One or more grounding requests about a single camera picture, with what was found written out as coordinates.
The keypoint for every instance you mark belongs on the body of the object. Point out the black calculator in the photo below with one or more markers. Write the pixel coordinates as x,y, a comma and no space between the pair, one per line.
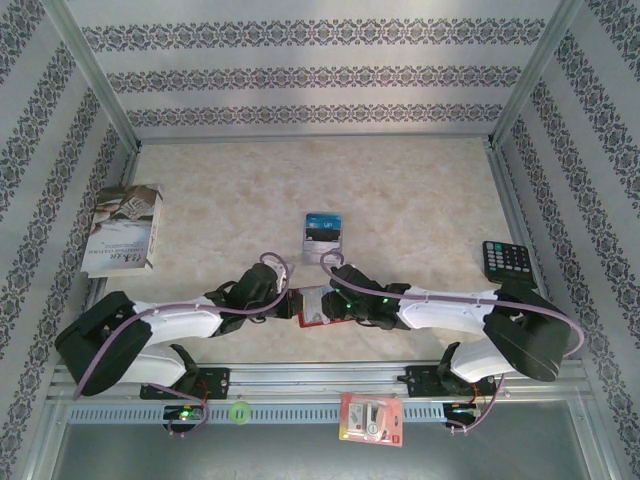
505,260

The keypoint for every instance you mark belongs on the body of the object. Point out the red blister package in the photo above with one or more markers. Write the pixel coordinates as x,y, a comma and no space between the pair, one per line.
350,430

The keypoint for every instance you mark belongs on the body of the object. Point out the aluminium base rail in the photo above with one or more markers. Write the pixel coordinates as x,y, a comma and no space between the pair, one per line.
320,375

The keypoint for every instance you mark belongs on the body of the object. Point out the small controller board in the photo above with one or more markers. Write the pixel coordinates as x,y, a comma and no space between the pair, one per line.
465,411
185,414

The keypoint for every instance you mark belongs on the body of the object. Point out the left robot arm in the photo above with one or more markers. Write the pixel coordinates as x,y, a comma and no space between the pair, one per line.
175,320

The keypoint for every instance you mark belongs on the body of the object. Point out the aluminium back rail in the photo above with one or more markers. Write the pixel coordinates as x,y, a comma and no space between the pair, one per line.
315,140

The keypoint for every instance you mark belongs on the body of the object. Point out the aluminium side rail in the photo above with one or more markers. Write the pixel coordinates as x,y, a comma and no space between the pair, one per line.
515,200
120,180

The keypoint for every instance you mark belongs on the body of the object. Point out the silver diamond print card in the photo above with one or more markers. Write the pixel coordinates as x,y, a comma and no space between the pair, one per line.
312,302

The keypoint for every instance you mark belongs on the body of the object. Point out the aluminium frame post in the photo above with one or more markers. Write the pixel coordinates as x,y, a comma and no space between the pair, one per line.
537,70
90,70

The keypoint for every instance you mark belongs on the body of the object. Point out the paperback book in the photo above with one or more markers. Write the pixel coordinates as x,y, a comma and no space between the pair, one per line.
120,235

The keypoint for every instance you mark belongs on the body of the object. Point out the green tape roll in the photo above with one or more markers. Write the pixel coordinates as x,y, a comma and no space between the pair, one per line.
233,411

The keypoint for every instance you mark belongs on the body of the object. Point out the silver VIP card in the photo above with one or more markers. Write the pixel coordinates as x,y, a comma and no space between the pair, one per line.
322,252

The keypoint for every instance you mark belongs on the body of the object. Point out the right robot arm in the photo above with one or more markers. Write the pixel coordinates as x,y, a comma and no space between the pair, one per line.
440,310

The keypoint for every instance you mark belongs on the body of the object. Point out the red leather card holder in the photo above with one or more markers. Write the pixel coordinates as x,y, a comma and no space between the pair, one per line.
306,322

